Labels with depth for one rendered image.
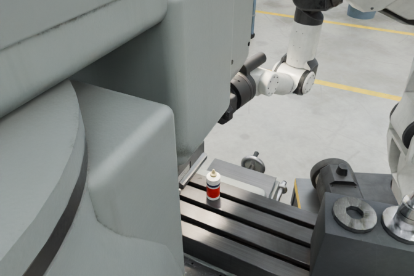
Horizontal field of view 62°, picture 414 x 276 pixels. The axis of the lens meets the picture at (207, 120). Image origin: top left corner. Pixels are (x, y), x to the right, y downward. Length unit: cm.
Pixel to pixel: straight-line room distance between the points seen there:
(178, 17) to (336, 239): 58
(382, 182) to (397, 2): 94
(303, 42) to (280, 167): 150
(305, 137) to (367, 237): 206
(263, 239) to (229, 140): 178
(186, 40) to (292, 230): 71
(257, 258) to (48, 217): 78
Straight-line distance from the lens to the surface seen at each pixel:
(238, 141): 269
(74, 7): 28
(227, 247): 96
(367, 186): 170
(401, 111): 131
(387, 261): 85
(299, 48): 115
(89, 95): 34
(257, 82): 93
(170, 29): 39
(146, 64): 43
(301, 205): 176
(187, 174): 110
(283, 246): 98
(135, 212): 31
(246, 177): 141
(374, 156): 283
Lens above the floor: 170
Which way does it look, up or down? 36 degrees down
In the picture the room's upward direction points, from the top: straight up
